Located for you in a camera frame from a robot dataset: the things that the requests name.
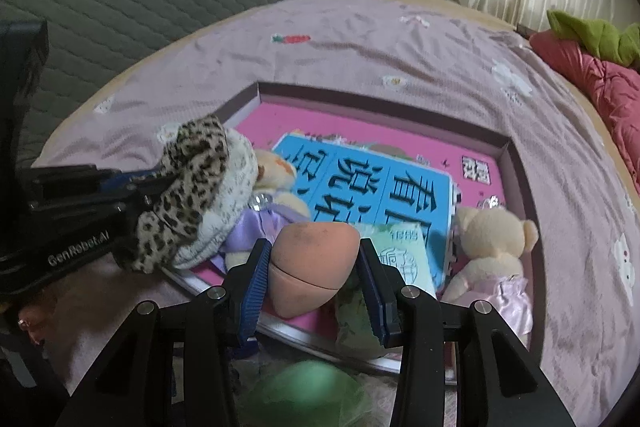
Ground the leopard print hair scrunchie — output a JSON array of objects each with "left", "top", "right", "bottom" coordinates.
[{"left": 116, "top": 116, "right": 260, "bottom": 273}]

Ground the pink quilt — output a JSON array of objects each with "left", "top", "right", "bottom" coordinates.
[{"left": 530, "top": 29, "right": 640, "bottom": 195}]

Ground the person's left hand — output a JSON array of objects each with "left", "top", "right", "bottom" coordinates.
[{"left": 15, "top": 307, "right": 48, "bottom": 348}]

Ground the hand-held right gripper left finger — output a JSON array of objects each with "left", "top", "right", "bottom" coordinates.
[{"left": 55, "top": 237, "right": 273, "bottom": 427}]

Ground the green makeup sponge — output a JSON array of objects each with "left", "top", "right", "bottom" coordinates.
[{"left": 252, "top": 359, "right": 366, "bottom": 427}]

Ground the shallow brown cardboard box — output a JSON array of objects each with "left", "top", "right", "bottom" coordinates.
[{"left": 165, "top": 82, "right": 548, "bottom": 388}]

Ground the green blanket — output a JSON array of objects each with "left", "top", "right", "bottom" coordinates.
[{"left": 546, "top": 9, "right": 640, "bottom": 68}]

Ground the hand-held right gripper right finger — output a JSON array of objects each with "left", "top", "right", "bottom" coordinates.
[{"left": 357, "top": 237, "right": 578, "bottom": 427}]

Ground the pink children's book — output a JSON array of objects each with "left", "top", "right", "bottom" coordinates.
[{"left": 192, "top": 102, "right": 506, "bottom": 358}]

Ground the large green floral tissue packet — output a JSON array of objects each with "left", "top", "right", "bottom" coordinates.
[{"left": 332, "top": 224, "right": 438, "bottom": 360}]

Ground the orange makeup sponge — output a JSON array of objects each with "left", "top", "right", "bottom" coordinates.
[{"left": 267, "top": 221, "right": 362, "bottom": 319}]

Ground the teddy bear in purple dress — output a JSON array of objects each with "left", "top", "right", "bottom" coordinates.
[{"left": 220, "top": 149, "right": 313, "bottom": 278}]

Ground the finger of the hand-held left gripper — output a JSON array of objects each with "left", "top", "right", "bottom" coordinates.
[
  {"left": 30, "top": 189, "right": 156, "bottom": 214},
  {"left": 30, "top": 163, "right": 166, "bottom": 192}
]

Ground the teddy bear in pink dress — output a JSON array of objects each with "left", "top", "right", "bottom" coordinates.
[{"left": 440, "top": 204, "right": 540, "bottom": 348}]

